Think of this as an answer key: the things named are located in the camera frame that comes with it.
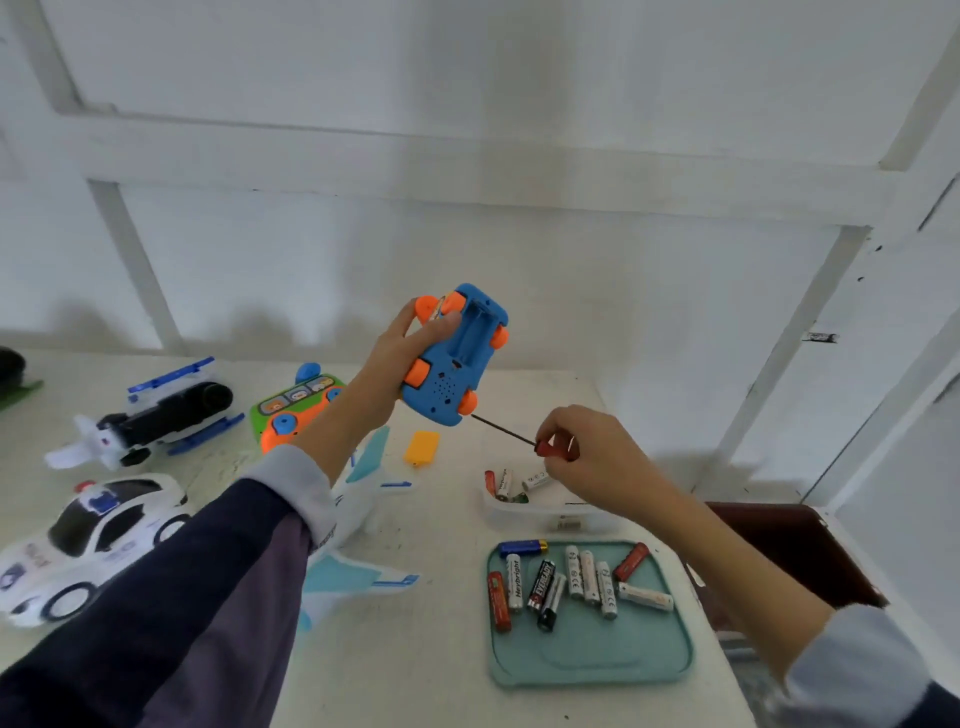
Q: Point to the person's left hand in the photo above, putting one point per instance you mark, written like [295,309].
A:
[382,367]

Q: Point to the person's right hand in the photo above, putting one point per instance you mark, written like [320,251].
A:
[607,461]

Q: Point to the person's left thumb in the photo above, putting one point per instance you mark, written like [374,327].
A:
[436,331]

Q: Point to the person's right fingers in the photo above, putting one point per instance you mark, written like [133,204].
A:
[559,424]

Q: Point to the blue orange toy car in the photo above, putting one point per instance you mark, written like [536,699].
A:
[454,367]

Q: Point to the person's left forearm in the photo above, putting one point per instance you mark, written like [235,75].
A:
[225,592]

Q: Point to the person's right forearm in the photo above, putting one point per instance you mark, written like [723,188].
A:
[739,581]

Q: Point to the white battery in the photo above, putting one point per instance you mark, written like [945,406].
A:
[505,484]
[536,481]

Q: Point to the red battery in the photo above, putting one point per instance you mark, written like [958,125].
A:
[490,484]

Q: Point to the clear plastic container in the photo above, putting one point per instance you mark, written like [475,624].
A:
[540,514]

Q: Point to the yellow plastic battery cover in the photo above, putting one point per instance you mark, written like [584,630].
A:
[422,448]

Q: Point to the pile of assorted batteries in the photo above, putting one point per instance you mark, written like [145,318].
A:
[577,581]

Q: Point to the green orange toy phone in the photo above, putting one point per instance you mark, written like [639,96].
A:
[296,409]

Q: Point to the white blue toy airplane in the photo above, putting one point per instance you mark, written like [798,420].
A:
[352,510]

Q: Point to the teal plastic tray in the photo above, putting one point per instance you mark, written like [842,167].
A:
[592,645]

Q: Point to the dark brown wooden chair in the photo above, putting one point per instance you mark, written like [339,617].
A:
[795,562]

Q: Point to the black white toy helicopter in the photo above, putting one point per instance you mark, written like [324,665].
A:
[165,412]

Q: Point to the white toy police car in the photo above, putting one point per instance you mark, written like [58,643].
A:
[90,540]

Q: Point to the dark toy with green base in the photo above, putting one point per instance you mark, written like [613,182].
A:
[11,375]

